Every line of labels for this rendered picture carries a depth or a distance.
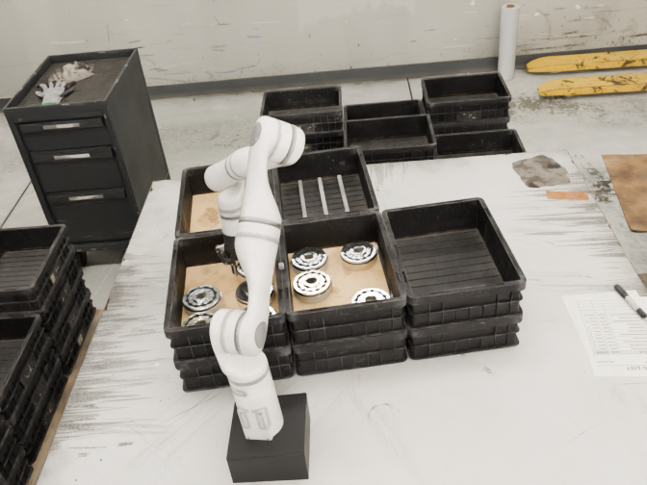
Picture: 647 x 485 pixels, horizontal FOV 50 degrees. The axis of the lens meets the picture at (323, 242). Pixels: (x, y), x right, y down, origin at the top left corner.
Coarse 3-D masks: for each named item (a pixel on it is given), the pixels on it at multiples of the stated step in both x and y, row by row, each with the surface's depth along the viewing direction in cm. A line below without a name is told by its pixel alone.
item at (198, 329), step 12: (180, 240) 199; (276, 252) 190; (276, 264) 186; (276, 276) 181; (168, 288) 181; (168, 300) 177; (168, 312) 176; (168, 324) 170; (204, 324) 169; (276, 324) 170; (168, 336) 169; (180, 336) 169; (192, 336) 169
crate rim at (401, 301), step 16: (288, 224) 200; (384, 224) 196; (384, 240) 190; (288, 288) 177; (400, 288) 173; (288, 304) 172; (352, 304) 170; (368, 304) 169; (384, 304) 170; (400, 304) 170; (304, 320) 170
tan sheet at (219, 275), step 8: (216, 264) 205; (192, 272) 202; (200, 272) 202; (208, 272) 202; (216, 272) 201; (224, 272) 201; (192, 280) 199; (200, 280) 199; (208, 280) 199; (216, 280) 198; (224, 280) 198; (232, 280) 198; (272, 280) 196; (224, 288) 195; (232, 288) 195; (224, 296) 192; (232, 296) 192; (224, 304) 190; (232, 304) 189; (272, 304) 188; (184, 312) 188
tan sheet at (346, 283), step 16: (288, 256) 204; (336, 256) 202; (336, 272) 196; (352, 272) 196; (368, 272) 195; (336, 288) 191; (352, 288) 190; (368, 288) 190; (384, 288) 189; (304, 304) 187; (320, 304) 186; (336, 304) 185
